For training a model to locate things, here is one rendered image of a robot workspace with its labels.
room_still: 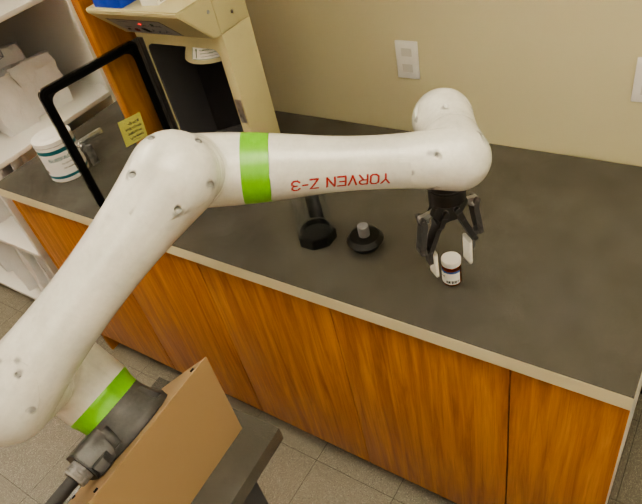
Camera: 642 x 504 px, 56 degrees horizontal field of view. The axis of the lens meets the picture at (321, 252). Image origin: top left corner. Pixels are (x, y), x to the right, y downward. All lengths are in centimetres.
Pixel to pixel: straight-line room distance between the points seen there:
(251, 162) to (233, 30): 69
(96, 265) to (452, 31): 120
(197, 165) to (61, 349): 31
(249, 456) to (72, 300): 50
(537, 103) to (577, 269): 52
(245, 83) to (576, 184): 89
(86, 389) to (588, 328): 94
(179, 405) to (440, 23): 119
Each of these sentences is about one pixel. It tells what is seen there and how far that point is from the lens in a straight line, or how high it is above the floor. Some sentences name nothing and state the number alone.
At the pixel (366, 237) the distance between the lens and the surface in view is 147.
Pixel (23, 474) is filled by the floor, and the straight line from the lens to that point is 273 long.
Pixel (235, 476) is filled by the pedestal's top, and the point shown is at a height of 94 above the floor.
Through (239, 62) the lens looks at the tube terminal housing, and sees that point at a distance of 161.
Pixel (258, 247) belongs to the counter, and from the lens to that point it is 159.
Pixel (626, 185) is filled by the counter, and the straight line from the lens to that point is 167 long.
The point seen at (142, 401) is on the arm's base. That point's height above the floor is 114.
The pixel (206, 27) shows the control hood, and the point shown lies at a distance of 152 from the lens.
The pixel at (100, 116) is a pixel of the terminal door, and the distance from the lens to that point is 175.
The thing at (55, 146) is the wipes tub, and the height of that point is 107.
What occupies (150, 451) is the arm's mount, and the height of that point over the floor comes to 113.
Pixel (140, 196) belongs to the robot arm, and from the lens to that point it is 81.
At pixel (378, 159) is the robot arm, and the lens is 96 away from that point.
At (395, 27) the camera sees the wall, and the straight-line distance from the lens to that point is 181.
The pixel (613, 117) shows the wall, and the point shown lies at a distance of 172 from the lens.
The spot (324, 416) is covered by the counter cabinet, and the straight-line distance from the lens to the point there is 200.
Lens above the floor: 193
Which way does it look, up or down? 41 degrees down
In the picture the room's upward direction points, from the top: 14 degrees counter-clockwise
